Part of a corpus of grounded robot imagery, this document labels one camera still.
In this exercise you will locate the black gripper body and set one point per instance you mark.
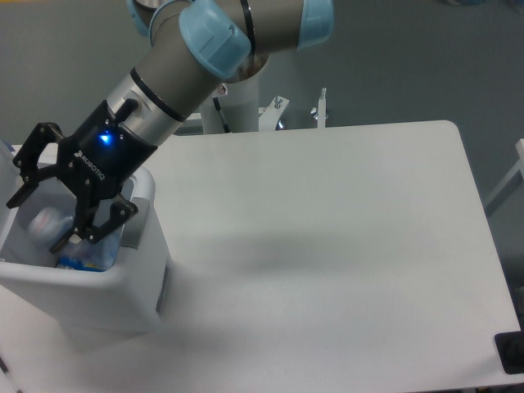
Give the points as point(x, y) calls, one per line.
point(101, 154)

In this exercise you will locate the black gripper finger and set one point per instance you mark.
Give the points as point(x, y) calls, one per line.
point(121, 211)
point(27, 158)

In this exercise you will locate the clear plastic bottle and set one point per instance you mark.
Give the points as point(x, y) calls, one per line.
point(50, 222)

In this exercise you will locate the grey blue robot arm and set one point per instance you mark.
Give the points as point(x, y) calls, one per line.
point(195, 47)

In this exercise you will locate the white trash can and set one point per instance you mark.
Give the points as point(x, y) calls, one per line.
point(125, 297)

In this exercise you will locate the blue snack package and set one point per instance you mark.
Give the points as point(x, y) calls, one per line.
point(66, 262)

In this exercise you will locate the black clamp at table corner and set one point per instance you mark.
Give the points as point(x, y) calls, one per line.
point(510, 348)

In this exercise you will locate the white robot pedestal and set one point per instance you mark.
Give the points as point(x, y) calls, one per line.
point(233, 107)

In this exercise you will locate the white metal frame bracket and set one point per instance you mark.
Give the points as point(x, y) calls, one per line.
point(280, 114)

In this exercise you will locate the white frame at right edge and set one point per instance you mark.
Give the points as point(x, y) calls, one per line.
point(507, 185)

